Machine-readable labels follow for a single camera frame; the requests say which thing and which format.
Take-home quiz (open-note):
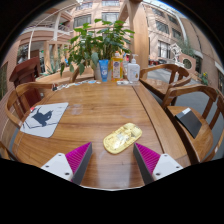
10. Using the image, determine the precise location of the black box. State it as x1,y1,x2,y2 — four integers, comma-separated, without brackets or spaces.
175,107,203,139

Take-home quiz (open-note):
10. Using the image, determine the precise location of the white abstract sculpture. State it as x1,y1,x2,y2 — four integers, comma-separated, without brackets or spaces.
169,42,184,64

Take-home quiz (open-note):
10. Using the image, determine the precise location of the potted green leafy plant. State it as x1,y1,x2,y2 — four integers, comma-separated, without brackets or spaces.
59,18,136,81

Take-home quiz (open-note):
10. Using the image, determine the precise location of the wooden armchair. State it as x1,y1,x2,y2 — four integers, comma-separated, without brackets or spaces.
0,139,14,161
69,66,96,84
4,82,54,134
139,63,193,101
162,83,224,163

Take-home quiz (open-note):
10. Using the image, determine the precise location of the dark red wooden podium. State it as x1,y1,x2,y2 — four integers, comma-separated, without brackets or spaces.
8,56,43,108

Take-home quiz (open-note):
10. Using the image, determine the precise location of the blue tube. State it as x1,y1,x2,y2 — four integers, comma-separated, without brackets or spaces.
98,59,110,83

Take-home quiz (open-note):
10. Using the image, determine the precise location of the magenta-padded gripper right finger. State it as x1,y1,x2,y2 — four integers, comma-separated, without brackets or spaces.
132,142,184,186

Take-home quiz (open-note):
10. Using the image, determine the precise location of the yellow liquid bottle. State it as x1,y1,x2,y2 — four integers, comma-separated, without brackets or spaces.
111,50,124,82

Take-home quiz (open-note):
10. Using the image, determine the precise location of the white pump bottle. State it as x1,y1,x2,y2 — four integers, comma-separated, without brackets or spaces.
127,53,141,84

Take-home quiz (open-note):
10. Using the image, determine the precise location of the yellow flowering plant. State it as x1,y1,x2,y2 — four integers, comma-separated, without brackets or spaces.
199,71,210,86

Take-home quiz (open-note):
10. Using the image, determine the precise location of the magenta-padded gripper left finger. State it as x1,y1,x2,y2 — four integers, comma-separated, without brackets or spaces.
40,142,94,186

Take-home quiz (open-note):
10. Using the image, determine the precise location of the grey cat-print mouse pad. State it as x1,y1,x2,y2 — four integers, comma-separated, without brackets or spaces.
19,102,70,139

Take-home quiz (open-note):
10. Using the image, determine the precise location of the spiky green plant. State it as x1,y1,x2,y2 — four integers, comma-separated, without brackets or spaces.
46,59,63,76

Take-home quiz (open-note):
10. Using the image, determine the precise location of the yellow computer mouse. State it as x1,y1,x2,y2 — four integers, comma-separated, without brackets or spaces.
102,122,143,155

